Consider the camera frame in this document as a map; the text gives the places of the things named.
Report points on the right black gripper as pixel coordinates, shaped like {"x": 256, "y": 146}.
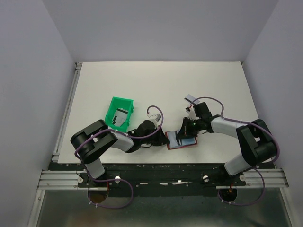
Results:
{"x": 184, "y": 131}

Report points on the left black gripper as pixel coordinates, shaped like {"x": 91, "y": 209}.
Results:
{"x": 161, "y": 138}

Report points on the red card holder wallet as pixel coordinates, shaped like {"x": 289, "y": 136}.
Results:
{"x": 193, "y": 142}

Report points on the white magnetic stripe card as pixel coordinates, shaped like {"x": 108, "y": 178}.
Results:
{"x": 189, "y": 98}

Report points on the green plastic card tray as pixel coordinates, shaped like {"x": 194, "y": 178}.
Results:
{"x": 117, "y": 102}

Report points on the white striped card back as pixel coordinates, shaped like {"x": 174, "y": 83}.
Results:
{"x": 184, "y": 142}

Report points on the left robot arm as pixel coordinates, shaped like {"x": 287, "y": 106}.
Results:
{"x": 94, "y": 140}

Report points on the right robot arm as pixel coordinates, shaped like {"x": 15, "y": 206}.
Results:
{"x": 255, "y": 140}

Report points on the silver card in tray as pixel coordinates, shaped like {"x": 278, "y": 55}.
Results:
{"x": 120, "y": 117}

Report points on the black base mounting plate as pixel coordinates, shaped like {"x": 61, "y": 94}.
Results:
{"x": 154, "y": 180}

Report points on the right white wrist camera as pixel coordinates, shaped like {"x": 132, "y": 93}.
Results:
{"x": 191, "y": 112}

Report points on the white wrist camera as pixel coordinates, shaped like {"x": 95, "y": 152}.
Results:
{"x": 191, "y": 112}
{"x": 154, "y": 117}

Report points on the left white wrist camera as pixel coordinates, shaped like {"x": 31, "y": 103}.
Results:
{"x": 154, "y": 117}

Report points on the front aluminium rail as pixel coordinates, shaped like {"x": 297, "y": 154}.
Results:
{"x": 70, "y": 180}

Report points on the aluminium rail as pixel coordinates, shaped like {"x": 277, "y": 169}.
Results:
{"x": 70, "y": 180}
{"x": 56, "y": 151}

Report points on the left aluminium rail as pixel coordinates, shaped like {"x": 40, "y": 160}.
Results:
{"x": 56, "y": 151}

